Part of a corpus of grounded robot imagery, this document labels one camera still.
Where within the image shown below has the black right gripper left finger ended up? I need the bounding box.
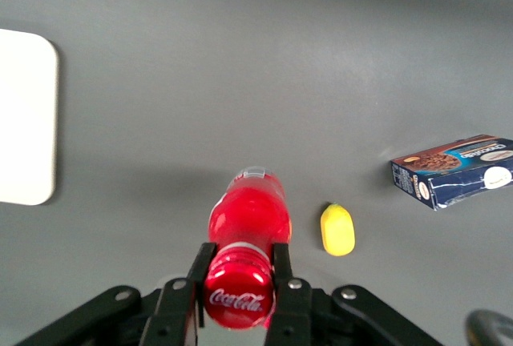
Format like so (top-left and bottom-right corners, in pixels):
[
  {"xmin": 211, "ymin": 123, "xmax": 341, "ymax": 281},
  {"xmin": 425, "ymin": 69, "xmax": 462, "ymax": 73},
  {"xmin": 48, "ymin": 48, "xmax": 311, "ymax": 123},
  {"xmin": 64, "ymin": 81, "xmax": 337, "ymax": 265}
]
[{"xmin": 14, "ymin": 241, "xmax": 220, "ymax": 346}]

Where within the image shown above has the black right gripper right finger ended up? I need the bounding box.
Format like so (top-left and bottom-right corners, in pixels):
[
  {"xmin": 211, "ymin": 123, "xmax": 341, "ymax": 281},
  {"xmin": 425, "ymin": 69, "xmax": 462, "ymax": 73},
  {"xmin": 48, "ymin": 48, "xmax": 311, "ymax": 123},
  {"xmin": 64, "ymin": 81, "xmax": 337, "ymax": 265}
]
[{"xmin": 263, "ymin": 242, "xmax": 444, "ymax": 346}]

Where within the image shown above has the red Coca-Cola bottle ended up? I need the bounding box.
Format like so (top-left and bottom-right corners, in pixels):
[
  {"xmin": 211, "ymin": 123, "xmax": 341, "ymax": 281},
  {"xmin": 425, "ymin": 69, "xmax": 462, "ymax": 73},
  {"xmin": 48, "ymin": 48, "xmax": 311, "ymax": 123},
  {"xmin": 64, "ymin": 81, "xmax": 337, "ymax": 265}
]
[{"xmin": 202, "ymin": 165, "xmax": 293, "ymax": 331}]

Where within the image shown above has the white plastic tray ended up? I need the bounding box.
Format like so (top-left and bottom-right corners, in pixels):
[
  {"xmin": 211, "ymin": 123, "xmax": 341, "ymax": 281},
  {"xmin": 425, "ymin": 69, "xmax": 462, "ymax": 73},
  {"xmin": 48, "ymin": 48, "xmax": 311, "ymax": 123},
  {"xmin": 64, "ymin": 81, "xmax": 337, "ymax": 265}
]
[{"xmin": 0, "ymin": 28, "xmax": 60, "ymax": 207}]

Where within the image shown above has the yellow toy lemon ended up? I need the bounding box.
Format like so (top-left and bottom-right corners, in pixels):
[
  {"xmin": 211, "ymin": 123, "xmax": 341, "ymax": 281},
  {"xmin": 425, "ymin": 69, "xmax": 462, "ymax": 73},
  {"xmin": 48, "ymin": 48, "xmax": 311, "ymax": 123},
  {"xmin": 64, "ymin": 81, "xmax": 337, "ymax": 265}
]
[{"xmin": 319, "ymin": 201, "xmax": 357, "ymax": 258}]

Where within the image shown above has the blue chocolate cookie box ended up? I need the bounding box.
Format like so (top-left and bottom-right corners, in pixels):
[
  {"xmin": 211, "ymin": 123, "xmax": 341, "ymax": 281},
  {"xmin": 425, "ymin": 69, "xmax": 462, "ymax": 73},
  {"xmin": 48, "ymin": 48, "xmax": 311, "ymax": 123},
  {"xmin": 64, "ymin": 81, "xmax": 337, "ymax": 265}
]
[{"xmin": 390, "ymin": 134, "xmax": 513, "ymax": 211}]

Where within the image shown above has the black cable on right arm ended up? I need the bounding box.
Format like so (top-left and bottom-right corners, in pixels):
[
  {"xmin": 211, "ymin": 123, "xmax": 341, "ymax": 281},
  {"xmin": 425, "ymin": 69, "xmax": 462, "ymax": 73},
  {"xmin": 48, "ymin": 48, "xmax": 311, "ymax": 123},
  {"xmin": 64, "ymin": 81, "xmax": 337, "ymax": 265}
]
[{"xmin": 464, "ymin": 308, "xmax": 513, "ymax": 346}]

